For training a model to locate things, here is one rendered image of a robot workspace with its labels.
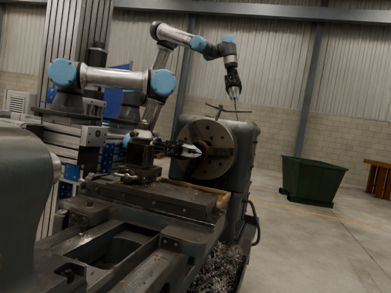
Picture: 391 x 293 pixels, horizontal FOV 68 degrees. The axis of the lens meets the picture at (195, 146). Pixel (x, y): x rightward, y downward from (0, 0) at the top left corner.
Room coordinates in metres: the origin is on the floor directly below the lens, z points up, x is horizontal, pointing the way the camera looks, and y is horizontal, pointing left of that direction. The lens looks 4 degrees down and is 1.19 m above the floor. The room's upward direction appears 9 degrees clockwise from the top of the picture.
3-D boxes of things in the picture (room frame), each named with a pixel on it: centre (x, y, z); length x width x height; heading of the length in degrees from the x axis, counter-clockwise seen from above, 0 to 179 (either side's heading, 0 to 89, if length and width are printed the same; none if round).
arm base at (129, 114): (1.85, 0.45, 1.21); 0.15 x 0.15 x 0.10
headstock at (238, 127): (1.91, -0.15, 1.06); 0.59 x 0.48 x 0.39; 164
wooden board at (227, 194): (1.28, 0.01, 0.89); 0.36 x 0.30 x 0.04; 74
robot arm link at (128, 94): (1.86, 0.45, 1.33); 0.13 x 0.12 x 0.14; 144
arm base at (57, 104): (1.39, 0.63, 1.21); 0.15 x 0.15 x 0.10
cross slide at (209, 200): (0.95, 0.12, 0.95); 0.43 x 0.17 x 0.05; 74
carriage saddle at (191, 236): (0.90, 0.12, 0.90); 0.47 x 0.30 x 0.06; 74
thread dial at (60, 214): (0.82, 0.35, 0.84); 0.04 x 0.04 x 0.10; 74
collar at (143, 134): (0.97, 0.18, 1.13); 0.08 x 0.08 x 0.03
